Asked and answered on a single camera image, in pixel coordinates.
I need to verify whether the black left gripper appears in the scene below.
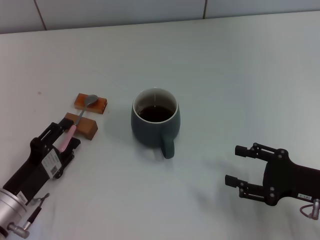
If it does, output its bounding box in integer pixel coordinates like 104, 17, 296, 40
2, 116, 82, 204

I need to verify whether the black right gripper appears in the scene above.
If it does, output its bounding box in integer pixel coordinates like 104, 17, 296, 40
224, 142, 320, 207

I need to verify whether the pink handled metal spoon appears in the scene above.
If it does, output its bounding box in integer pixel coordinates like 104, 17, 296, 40
58, 94, 99, 153

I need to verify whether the grey ceramic cup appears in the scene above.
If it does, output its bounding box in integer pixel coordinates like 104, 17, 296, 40
130, 86, 181, 160

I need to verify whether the silver elbow connector black plug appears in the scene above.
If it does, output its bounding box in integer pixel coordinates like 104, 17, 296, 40
6, 206, 43, 238

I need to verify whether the arched wooden block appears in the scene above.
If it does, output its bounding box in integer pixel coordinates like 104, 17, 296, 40
64, 112, 98, 141

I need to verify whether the flat rectangular wooden block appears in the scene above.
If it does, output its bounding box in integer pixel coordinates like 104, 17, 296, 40
73, 92, 108, 115

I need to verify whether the dark coffee liquid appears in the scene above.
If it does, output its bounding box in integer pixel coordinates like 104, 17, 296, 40
136, 105, 175, 123

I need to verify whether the ribbed silver connector thin cable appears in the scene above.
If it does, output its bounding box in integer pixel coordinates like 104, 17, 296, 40
31, 192, 51, 204

